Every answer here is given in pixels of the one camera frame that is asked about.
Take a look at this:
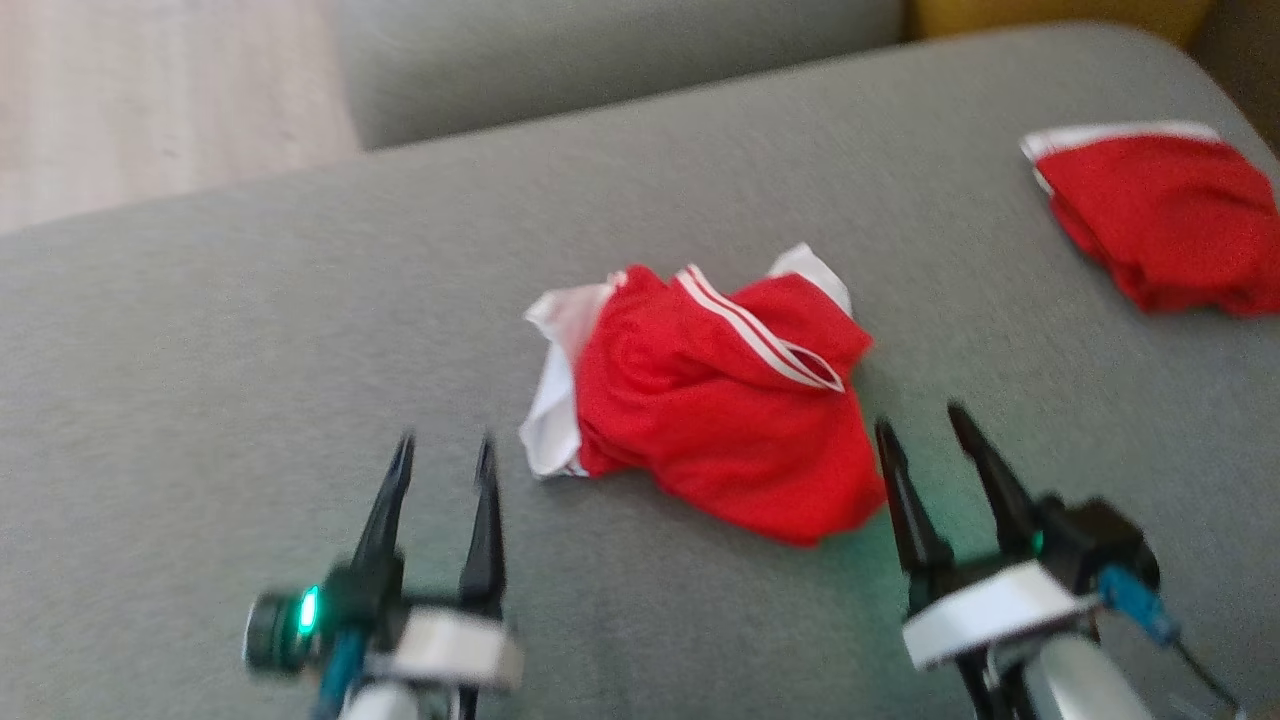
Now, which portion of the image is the left arm cable teal plug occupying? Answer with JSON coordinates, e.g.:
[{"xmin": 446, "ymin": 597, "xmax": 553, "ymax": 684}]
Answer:
[{"xmin": 315, "ymin": 630, "xmax": 366, "ymax": 720}]

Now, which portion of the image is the red jersey with white trim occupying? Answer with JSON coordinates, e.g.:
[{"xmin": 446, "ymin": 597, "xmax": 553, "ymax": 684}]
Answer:
[{"xmin": 518, "ymin": 243, "xmax": 889, "ymax": 548}]

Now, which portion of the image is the arm cable teal plug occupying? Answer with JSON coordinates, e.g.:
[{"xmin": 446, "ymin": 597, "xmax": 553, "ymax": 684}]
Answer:
[
  {"xmin": 1098, "ymin": 568, "xmax": 1241, "ymax": 711},
  {"xmin": 315, "ymin": 630, "xmax": 366, "ymax": 720}
]

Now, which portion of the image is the grey sofa seat cushion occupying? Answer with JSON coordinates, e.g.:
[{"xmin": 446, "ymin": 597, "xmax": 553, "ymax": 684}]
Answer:
[{"xmin": 0, "ymin": 22, "xmax": 1280, "ymax": 720}]

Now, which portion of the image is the yellow cushion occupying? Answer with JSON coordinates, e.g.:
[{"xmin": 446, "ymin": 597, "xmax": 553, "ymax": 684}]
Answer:
[{"xmin": 908, "ymin": 0, "xmax": 1216, "ymax": 49}]

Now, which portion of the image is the black cylindrical camera green light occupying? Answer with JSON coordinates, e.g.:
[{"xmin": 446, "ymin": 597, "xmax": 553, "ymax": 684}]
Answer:
[{"xmin": 243, "ymin": 590, "xmax": 323, "ymax": 673}]

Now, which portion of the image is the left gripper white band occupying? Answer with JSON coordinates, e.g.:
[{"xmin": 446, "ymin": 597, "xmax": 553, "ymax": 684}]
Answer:
[{"xmin": 322, "ymin": 432, "xmax": 523, "ymax": 691}]

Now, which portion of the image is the folded red garment white hem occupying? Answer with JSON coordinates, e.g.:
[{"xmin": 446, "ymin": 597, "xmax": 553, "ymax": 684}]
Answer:
[{"xmin": 1020, "ymin": 122, "xmax": 1280, "ymax": 318}]

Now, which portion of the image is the right arm cable teal plug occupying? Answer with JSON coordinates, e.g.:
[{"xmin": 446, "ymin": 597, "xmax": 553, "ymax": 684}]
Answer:
[{"xmin": 1098, "ymin": 568, "xmax": 1241, "ymax": 711}]

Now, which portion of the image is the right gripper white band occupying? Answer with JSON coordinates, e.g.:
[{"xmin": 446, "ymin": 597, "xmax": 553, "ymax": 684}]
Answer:
[{"xmin": 875, "ymin": 402, "xmax": 1161, "ymax": 669}]

